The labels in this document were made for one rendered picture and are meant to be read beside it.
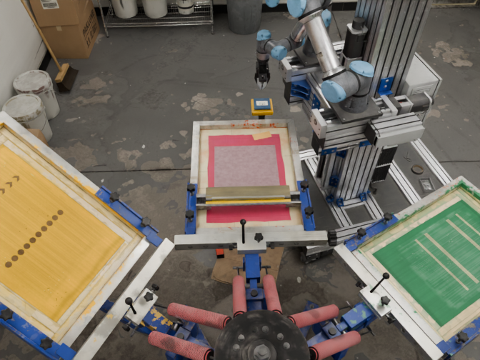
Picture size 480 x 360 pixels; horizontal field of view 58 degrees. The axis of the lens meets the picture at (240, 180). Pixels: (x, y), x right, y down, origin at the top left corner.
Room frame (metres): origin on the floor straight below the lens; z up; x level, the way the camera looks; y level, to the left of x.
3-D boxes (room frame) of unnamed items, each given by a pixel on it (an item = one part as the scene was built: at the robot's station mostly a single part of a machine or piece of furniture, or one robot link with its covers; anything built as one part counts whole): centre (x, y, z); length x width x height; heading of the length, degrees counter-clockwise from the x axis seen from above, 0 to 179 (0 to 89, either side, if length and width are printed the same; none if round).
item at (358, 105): (1.72, -0.58, 1.31); 0.15 x 0.15 x 0.10
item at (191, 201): (1.26, 0.24, 0.97); 0.30 x 0.05 x 0.07; 2
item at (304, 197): (1.28, -0.32, 0.97); 0.30 x 0.05 x 0.07; 2
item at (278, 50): (2.02, -0.21, 1.38); 0.11 x 0.11 x 0.08; 36
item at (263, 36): (2.09, -0.14, 1.38); 0.09 x 0.08 x 0.11; 36
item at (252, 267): (0.95, -0.05, 1.02); 0.17 x 0.06 x 0.05; 2
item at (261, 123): (1.51, -0.03, 0.97); 0.79 x 0.58 x 0.04; 2
